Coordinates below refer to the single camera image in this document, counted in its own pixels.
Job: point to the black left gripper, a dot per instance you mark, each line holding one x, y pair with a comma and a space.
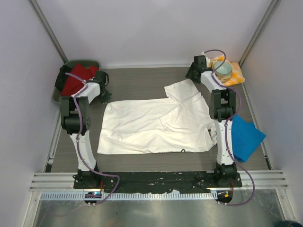
106, 100

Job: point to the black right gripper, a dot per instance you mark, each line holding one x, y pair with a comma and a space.
189, 74

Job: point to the white flower print t-shirt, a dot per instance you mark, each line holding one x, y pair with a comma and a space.
179, 122

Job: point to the blue t-shirt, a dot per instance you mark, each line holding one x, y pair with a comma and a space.
245, 138

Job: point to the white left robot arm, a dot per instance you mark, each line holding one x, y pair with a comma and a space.
76, 120

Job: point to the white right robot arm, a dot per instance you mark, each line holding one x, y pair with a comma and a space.
222, 107

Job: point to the beige decorated plate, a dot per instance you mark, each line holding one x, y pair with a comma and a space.
222, 79

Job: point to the light green bowl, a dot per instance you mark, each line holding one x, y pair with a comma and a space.
223, 69

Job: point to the red t-shirt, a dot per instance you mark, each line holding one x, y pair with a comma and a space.
72, 84

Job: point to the orange checkered cloth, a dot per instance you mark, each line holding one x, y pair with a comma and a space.
237, 76

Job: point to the grey plastic tray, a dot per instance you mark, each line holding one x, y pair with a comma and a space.
56, 96

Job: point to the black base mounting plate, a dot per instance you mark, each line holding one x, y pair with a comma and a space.
154, 182

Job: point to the white slotted cable duct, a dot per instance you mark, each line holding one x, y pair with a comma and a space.
91, 196

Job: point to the aluminium frame rail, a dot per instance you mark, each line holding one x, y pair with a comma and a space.
263, 179

